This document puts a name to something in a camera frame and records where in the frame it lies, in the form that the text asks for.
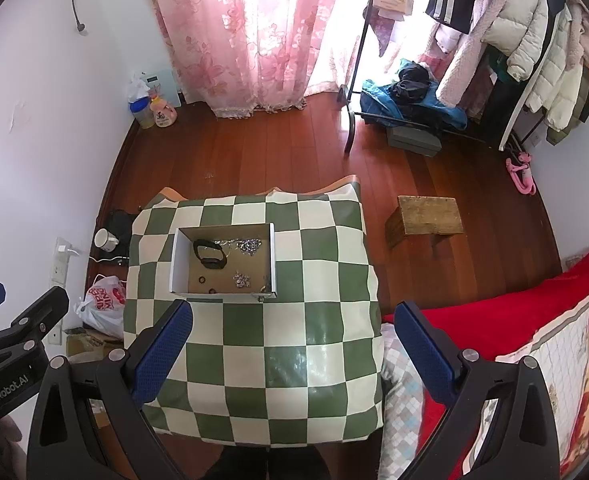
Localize floral quilted blanket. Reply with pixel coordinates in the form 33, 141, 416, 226
462, 290, 589, 480

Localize white bathroom scale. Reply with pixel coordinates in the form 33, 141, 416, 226
142, 69, 181, 108

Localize long silver chain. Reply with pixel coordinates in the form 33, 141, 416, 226
222, 238, 261, 257

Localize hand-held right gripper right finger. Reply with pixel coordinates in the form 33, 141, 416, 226
393, 301, 560, 480

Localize silver cardboard box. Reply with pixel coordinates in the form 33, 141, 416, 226
168, 222, 278, 302

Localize pink floral curtain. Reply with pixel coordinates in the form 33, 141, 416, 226
147, 0, 375, 120

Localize small wooden stool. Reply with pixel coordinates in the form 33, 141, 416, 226
385, 195, 464, 249

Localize white wall socket strip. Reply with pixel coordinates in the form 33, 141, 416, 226
49, 236, 72, 346

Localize white mug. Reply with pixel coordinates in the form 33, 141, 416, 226
93, 228, 120, 253

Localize green white checkered tablecloth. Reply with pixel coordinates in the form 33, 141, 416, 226
123, 182, 386, 448

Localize grey flat box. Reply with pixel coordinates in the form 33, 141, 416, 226
387, 126, 443, 157

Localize red blanket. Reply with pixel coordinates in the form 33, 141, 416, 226
382, 241, 589, 480

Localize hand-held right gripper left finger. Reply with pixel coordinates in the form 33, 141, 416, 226
27, 299, 194, 480

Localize red and white plastic bag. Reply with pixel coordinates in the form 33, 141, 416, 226
74, 274, 128, 341

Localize peach plastic bottle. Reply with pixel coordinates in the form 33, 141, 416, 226
149, 96, 178, 129

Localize pink clothes hangers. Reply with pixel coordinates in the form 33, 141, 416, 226
505, 152, 538, 196

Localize black clothes rack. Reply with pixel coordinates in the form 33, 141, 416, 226
342, 0, 575, 156

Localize brown cardboard box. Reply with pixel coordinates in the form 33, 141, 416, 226
64, 327, 125, 361

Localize white charger with cable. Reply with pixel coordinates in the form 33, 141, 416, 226
60, 243, 130, 264

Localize black bag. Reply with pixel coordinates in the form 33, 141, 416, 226
103, 209, 139, 256

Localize white puffer coat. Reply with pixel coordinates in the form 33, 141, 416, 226
505, 0, 588, 133

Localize black garment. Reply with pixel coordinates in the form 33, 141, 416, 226
392, 59, 431, 103

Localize white fleece coat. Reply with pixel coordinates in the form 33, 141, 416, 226
435, 0, 550, 111

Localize blue jacket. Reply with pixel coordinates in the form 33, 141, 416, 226
359, 77, 469, 133

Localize yellow bottle with blue cap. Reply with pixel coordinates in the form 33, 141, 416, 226
129, 100, 156, 130

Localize black fitness band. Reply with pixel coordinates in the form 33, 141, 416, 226
192, 239, 227, 271

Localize pastel patchwork quilt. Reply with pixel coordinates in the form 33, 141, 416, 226
377, 322, 428, 480

